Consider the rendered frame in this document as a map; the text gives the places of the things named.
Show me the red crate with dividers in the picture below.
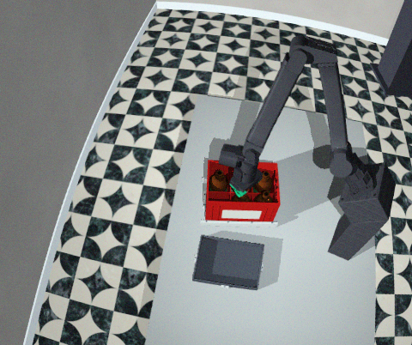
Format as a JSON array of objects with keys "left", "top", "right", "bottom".
[{"left": 205, "top": 160, "right": 280, "bottom": 221}]

